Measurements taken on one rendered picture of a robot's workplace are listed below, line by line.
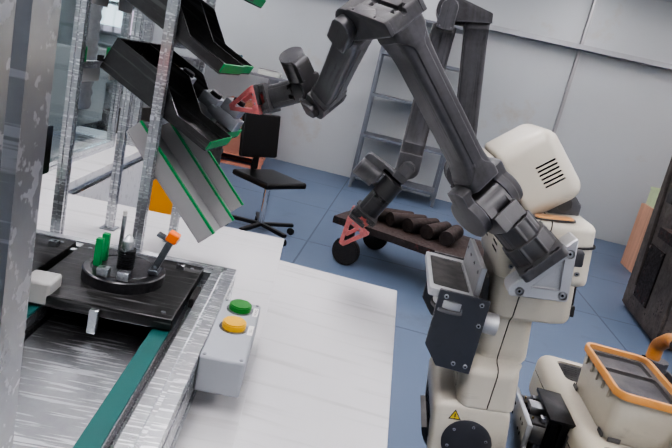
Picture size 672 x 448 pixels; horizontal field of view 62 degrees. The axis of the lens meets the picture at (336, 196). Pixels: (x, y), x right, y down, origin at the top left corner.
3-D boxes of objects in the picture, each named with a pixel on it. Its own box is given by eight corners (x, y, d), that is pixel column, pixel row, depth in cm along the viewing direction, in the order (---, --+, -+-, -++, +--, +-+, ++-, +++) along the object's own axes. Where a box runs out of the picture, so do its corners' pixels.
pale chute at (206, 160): (230, 212, 147) (244, 204, 146) (212, 224, 134) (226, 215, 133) (171, 121, 145) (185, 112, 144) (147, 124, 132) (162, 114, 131)
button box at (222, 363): (255, 334, 105) (261, 304, 103) (238, 399, 84) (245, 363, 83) (218, 327, 104) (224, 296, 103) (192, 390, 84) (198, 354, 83)
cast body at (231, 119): (237, 131, 135) (254, 108, 134) (231, 132, 131) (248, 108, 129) (210, 110, 135) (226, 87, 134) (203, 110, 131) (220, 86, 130)
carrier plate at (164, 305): (202, 276, 113) (204, 266, 112) (170, 331, 89) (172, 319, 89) (83, 252, 111) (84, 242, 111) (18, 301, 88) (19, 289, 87)
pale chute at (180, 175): (219, 228, 132) (234, 219, 131) (198, 243, 119) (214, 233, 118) (154, 127, 130) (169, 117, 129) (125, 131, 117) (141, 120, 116)
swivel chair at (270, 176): (301, 234, 476) (325, 126, 456) (280, 253, 419) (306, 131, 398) (236, 215, 486) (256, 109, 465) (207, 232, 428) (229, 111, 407)
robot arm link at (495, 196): (511, 240, 93) (532, 219, 94) (473, 193, 92) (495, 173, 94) (484, 242, 102) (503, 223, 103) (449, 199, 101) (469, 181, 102)
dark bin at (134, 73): (226, 145, 128) (245, 120, 126) (205, 151, 115) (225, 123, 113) (131, 69, 128) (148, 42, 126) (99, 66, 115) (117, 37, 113)
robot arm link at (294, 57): (316, 121, 123) (344, 98, 125) (299, 80, 115) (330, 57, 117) (285, 102, 131) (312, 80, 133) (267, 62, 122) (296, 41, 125)
